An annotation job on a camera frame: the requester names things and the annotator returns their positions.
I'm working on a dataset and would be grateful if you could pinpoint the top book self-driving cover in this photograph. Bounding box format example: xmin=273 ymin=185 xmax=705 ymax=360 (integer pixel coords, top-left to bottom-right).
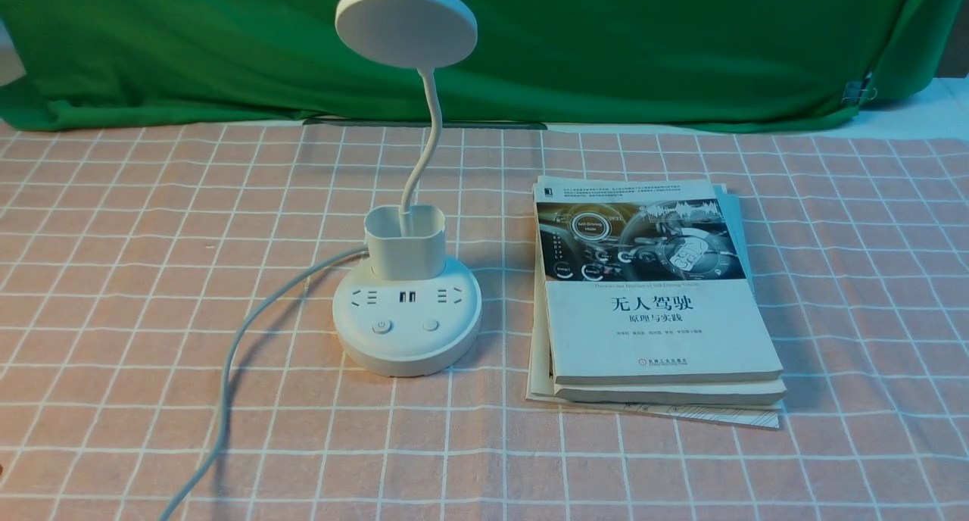
xmin=533 ymin=176 xmax=784 ymax=386

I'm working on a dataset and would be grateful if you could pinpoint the white desk lamp with base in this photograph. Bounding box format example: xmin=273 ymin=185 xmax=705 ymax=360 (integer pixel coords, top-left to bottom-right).
xmin=332 ymin=0 xmax=482 ymax=377

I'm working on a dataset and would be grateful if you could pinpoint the green backdrop cloth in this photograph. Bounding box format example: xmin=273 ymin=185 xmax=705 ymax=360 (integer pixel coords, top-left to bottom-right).
xmin=1 ymin=0 xmax=962 ymax=133

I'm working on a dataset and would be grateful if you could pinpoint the metal binder clip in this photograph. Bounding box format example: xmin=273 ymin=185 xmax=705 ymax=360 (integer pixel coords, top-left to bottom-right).
xmin=841 ymin=72 xmax=877 ymax=108

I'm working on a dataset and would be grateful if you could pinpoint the bottom thin booklet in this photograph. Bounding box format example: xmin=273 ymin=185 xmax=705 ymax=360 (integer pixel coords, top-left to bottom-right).
xmin=526 ymin=192 xmax=781 ymax=430

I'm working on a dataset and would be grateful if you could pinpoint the white lamp power cable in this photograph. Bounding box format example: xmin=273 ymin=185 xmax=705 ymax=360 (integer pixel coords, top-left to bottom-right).
xmin=157 ymin=247 xmax=369 ymax=521

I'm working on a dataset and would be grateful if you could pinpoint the pink checkered tablecloth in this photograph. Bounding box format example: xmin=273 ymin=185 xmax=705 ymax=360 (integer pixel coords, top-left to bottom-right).
xmin=1 ymin=125 xmax=968 ymax=520

